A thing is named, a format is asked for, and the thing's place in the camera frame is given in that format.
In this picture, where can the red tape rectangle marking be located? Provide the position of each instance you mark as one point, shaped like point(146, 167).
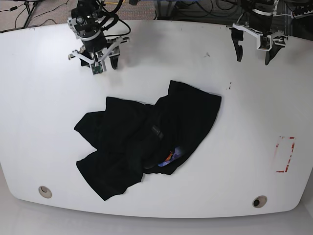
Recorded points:
point(283, 154)

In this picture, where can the left table cable grommet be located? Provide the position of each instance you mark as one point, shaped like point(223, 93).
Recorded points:
point(45, 192)

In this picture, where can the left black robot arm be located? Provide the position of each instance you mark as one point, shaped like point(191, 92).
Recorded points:
point(248, 5)

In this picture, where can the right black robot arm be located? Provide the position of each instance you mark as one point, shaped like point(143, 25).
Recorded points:
point(89, 21)

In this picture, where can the table cable grommet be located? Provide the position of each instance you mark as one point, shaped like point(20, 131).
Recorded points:
point(259, 201)
point(45, 192)

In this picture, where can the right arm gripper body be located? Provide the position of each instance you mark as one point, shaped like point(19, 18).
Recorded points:
point(97, 48)

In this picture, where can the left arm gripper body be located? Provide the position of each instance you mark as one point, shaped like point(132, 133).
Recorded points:
point(258, 25)

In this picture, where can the right table cable grommet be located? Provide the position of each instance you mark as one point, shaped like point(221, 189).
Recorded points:
point(259, 201)

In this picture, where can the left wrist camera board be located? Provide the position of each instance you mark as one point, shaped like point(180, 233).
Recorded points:
point(264, 44)

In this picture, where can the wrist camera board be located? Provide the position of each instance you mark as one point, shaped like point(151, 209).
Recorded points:
point(96, 68)
point(264, 44)

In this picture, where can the black t-shirt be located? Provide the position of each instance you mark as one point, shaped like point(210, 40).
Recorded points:
point(132, 139)

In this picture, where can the white power strip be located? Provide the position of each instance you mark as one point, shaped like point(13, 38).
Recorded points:
point(302, 11)

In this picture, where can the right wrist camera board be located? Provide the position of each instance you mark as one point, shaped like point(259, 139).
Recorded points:
point(96, 68)

